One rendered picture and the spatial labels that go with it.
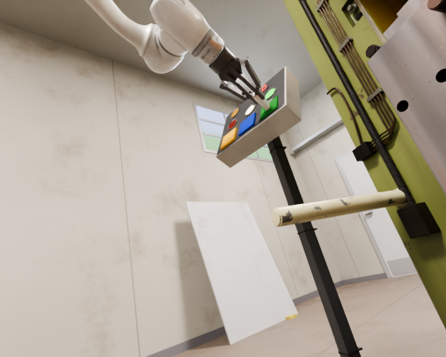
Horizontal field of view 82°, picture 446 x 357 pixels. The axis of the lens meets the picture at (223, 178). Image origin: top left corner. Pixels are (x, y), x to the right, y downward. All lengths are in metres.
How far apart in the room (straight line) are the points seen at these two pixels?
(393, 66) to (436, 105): 0.13
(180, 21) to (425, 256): 0.93
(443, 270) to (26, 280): 2.64
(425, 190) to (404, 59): 0.38
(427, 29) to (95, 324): 2.75
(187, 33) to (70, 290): 2.37
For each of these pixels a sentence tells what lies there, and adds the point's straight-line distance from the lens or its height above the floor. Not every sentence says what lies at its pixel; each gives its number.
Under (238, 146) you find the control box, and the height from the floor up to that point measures 0.95.
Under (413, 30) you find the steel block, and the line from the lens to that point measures 0.72.
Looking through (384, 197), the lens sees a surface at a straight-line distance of 0.84.
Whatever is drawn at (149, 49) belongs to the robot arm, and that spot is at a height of 1.20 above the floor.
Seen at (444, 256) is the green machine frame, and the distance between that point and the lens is 0.93.
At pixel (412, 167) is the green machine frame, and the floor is 0.68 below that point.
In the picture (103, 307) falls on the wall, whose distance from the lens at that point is 2.78.
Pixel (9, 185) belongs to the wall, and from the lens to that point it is 2.97.
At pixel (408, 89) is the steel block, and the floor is 0.79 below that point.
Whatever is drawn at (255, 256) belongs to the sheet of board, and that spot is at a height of 0.73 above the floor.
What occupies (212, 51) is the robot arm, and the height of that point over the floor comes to 1.10.
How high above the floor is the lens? 0.51
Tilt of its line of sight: 22 degrees up
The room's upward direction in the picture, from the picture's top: 14 degrees counter-clockwise
